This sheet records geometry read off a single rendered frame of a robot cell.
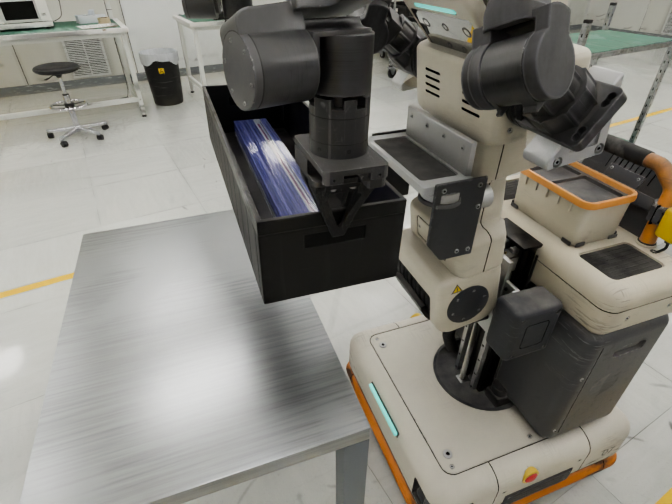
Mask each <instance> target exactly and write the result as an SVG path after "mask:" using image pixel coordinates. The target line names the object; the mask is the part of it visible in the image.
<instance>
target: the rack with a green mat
mask: <svg viewBox="0 0 672 504"><path fill-rule="evenodd" d="M616 6H617V3H616V2H611V3H610V5H609V8H608V11H607V14H606V17H605V20H604V23H603V26H602V29H601V30H596V31H590V29H591V26H592V23H593V20H592V19H584V21H583V24H582V28H581V31H580V33H572V34H570V36H571V38H572V41H573V43H574V44H577V45H581V46H584V47H587V48H588V49H589V50H590V51H591V63H590V66H589V68H590V67H592V66H594V65H595V66H596V65H597V62H598V59H599V58H605V57H611V56H617V55H623V54H629V53H635V52H641V51H647V50H653V49H659V48H665V47H668V48H667V51H666V53H665V56H664V58H663V60H662V63H661V65H660V68H659V70H658V72H657V75H656V77H655V80H654V82H653V84H652V87H651V89H650V91H649V94H648V96H647V99H646V101H645V103H644V106H643V108H642V111H641V113H640V115H639V118H638V120H637V123H636V125H635V127H634V130H633V132H632V134H631V137H630V139H629V140H626V139H623V138H620V137H618V138H620V139H623V140H625V141H628V142H631V143H633V144H635V142H636V140H637V137H638V135H639V133H640V130H641V128H642V126H643V123H644V121H645V119H646V116H647V114H648V112H649V109H650V107H651V105H652V102H653V100H654V98H655V95H656V93H657V91H658V88H659V86H660V84H661V81H662V79H663V77H664V74H665V72H666V70H667V67H668V65H669V63H670V60H671V58H672V39H670V38H663V37H655V36H648V35H641V34H633V33H626V32H619V31H612V30H608V29H609V26H610V23H611V20H612V17H613V14H614V11H615V9H616Z"/></svg>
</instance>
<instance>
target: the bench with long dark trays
mask: <svg viewBox="0 0 672 504"><path fill-rule="evenodd" d="M172 17H173V19H174V20H176V21H177V25H178V30H179V35H180V40H181V45H182V51H183V56H184V61H185V66H186V71H187V78H188V81H189V86H190V89H191V90H192V91H191V93H194V91H193V89H194V86H193V83H194V84H195V85H196V86H198V87H199V88H200V89H201V90H202V91H203V88H202V86H207V84H206V78H205V72H204V66H203V60H202V55H201V49H200V43H199V37H198V31H205V30H218V29H220V28H221V26H222V25H223V24H224V23H225V20H213V19H187V18H186V16H185V14H182V15H172ZM182 25H183V26H185V27H187V28H189V29H191V30H192V31H193V37H194V42H195V48H196V54H197V59H198V65H199V71H200V76H201V82H202V84H201V83H199V82H198V81H197V80H196V79H195V78H193V77H192V75H191V70H190V65H189V60H188V54H187V49H186V44H185V38H184V33H183V28H182Z"/></svg>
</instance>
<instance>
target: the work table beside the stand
mask: <svg viewBox="0 0 672 504"><path fill-rule="evenodd" d="M369 438H370V425H369V423H368V421H367V419H366V417H365V415H364V412H363V410H362V408H361V406H360V404H359V402H358V399H357V397H356V395H355V393H354V391H353V389H352V386H351V384H350V382H349V380H348V378H347V376H346V373H345V371H344V369H343V367H342V365H341V363H340V361H339V358H338V356H337V354H336V352H335V350H334V348H333V345H332V343H331V341H330V339H329V337H328V335H327V332H326V330H325V328H324V326H323V324H322V322H321V319H320V317H319V315H318V313H317V311H316V309H315V306H314V304H313V302H312V300H311V298H310V296H309V295H306V296H302V297H297V298H292V299H288V300H283V301H278V302H274V303H269V304H264V302H263V299H262V296H261V293H260V290H259V287H258V284H257V281H256V278H255V275H254V271H253V268H252V265H251V262H250V259H249V256H248V253H247V250H246V247H245V244H244V241H243V238H242V235H241V232H240V229H239V226H238V223H237V219H236V216H235V213H234V210H233V209H232V210H226V211H220V212H214V213H208V214H202V215H196V216H190V217H184V218H178V219H172V220H166V221H160V222H154V223H148V224H142V225H136V226H130V227H124V228H118V229H112V230H106V231H100V232H94V233H88V234H83V238H82V242H81V246H80V250H79V254H78V259H77V263H76V267H75V271H74V275H73V280H72V284H71V288H70V292H69V296H68V301H67V305H66V309H65V313H64V317H63V322H62V326H61V330H60V334H59V338H58V343H57V347H56V351H55V355H54V359H53V364H52V368H51V372H50V376H49V380H48V385H47V389H46V393H45V397H44V401H43V406H42V410H41V414H40V418H39V422H38V427H37V431H36V435H35V439H34V443H33V448H32V452H31V456H30V460H29V464H28V469H27V473H26V477H25V481H24V485H23V490H22V494H21V498H20V502H19V504H183V503H186V502H189V501H191V500H194V499H197V498H200V497H203V496H206V495H209V494H212V493H215V492H217V491H220V490H223V489H226V488H229V487H232V486H235V485H238V484H241V483H243V482H246V481H249V480H252V479H255V478H258V477H261V476H264V475H266V474H269V473H272V472H275V471H278V470H281V469H284V468H287V467H290V466H292V465H295V464H298V463H301V462H304V461H307V460H310V459H313V458H316V457H318V456H321V455H324V454H327V453H330V452H333V451H336V504H364V498H365V486H366V474H367V462H368V450H369Z"/></svg>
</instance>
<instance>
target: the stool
mask: <svg viewBox="0 0 672 504"><path fill-rule="evenodd" d="M78 69H79V65H78V64H76V63H74V62H52V63H45V64H41V65H37V66H35V67H33V69H32V71H33V72H34V73H35V74H38V75H45V76H50V75H51V76H50V77H49V78H46V79H44V80H49V79H50V78H51V77H53V76H56V77H57V78H58V80H59V83H60V86H61V88H62V91H63V94H62V96H63V98H64V100H62V101H58V102H55V103H53V104H51V105H50V106H49V108H50V109H52V110H56V111H67V110H68V112H69V115H70V117H71V120H72V123H73V126H68V127H62V128H55V129H47V130H46V132H47V136H48V138H55V137H54V134H53V133H51V132H62V131H67V132H66V133H65V134H64V135H62V136H61V137H59V140H60V145H61V146H62V147H63V148H64V147H67V146H69V144H68V142H67V141H63V140H64V139H65V138H67V137H69V136H70V135H72V134H74V133H76V132H81V131H83V132H88V133H93V134H96V135H97V136H96V137H97V139H98V140H104V136H103V135H102V134H100V131H96V130H93V129H90V127H94V126H98V125H102V124H104V125H102V126H101V128H102V129H103V130H107V129H108V128H109V126H108V125H107V121H101V122H95V123H88V124H79V121H78V118H77V115H76V112H75V109H79V108H82V107H85V106H87V105H88V104H89V102H88V101H87V100H83V99H71V98H70V96H69V93H67V92H66V89H65V86H64V83H63V81H62V78H61V77H62V74H68V73H72V72H75V71H77V70H78ZM72 101H80V102H76V103H74V102H72ZM64 102H65V103H64ZM82 102H86V104H84V105H81V106H78V107H75V105H74V104H78V103H82ZM59 103H64V104H59ZM56 104H57V105H56ZM52 106H65V108H64V109H57V108H52Z"/></svg>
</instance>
